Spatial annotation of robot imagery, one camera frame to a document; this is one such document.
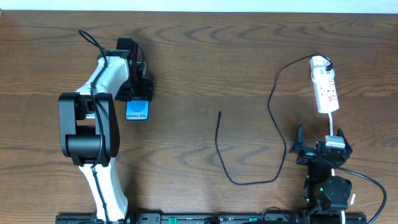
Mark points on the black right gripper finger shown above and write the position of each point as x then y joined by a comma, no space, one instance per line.
341,134
298,141

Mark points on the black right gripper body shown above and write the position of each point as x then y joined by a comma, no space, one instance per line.
318,149

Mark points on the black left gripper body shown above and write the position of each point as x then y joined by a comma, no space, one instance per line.
140,92

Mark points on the blue Galaxy smartphone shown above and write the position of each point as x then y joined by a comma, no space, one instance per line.
137,110

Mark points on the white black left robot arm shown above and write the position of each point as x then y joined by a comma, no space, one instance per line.
89,130

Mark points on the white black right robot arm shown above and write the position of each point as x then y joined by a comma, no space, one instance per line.
326,193

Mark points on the white USB charger adapter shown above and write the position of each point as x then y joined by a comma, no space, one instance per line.
321,69

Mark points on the white paper tag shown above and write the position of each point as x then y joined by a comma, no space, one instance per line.
352,199

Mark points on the white power strip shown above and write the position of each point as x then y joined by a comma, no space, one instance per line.
325,91

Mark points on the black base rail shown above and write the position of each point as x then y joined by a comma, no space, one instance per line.
156,218

